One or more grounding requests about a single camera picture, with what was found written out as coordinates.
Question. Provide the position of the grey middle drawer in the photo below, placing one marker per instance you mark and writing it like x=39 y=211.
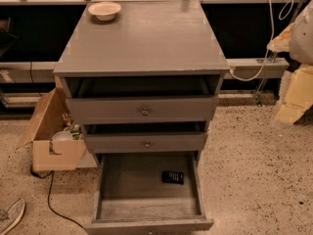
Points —
x=146 y=137

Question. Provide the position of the green items in box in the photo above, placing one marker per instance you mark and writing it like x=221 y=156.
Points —
x=72 y=127

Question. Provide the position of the white bowl in box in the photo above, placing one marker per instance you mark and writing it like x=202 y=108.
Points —
x=62 y=136

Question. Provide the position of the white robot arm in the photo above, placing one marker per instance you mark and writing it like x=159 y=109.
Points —
x=297 y=39

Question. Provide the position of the open cardboard box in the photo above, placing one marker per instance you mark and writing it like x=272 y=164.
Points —
x=46 y=121

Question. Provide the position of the cream ceramic bowl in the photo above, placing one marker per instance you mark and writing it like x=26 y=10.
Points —
x=104 y=11

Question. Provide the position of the grey wooden drawer cabinet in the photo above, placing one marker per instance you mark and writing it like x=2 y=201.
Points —
x=160 y=38

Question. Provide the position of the grey bottom drawer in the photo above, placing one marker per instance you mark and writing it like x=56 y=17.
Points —
x=131 y=198

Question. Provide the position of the grey drawer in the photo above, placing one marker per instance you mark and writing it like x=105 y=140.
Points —
x=136 y=99
x=146 y=137
x=131 y=198

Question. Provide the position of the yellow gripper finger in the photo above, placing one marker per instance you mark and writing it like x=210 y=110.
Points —
x=296 y=95
x=281 y=43

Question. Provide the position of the white sneaker shoe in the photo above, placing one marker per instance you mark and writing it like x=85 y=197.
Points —
x=11 y=216

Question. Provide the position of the metal diagonal pole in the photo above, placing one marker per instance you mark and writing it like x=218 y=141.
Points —
x=295 y=38

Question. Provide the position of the grey top drawer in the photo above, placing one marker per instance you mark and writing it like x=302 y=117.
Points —
x=136 y=99

